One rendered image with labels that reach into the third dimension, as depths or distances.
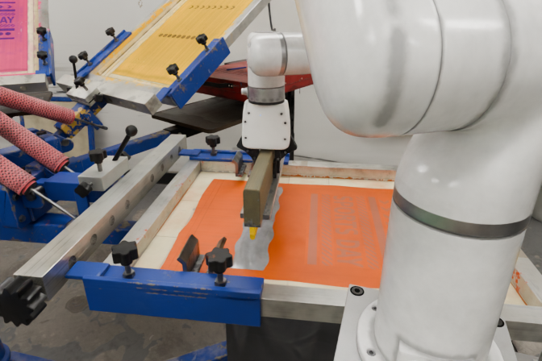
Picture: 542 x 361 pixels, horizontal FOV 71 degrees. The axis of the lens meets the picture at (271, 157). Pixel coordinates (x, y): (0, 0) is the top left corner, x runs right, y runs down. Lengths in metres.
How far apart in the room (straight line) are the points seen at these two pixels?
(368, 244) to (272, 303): 0.29
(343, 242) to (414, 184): 0.57
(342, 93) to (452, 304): 0.18
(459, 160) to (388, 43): 0.11
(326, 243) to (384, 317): 0.49
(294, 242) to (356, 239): 0.13
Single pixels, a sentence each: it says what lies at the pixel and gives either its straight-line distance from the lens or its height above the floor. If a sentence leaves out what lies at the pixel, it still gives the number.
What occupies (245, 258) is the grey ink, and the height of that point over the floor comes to 0.96.
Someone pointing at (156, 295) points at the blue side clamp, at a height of 0.99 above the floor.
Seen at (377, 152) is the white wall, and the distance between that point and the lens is 3.01.
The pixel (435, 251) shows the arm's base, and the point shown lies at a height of 1.28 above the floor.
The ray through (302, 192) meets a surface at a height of 0.96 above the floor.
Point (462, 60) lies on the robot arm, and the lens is 0.22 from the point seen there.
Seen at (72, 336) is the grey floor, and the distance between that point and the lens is 2.15.
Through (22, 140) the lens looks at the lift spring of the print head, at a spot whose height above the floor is 1.11.
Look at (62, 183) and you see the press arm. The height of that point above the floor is 1.04.
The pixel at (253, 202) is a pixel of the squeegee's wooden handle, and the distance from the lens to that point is 0.65.
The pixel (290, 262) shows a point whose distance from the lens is 0.79.
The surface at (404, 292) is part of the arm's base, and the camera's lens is 0.33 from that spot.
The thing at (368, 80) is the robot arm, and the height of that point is 1.40.
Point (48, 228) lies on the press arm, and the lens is 1.12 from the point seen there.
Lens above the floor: 1.44
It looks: 22 degrees down
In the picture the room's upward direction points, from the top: straight up
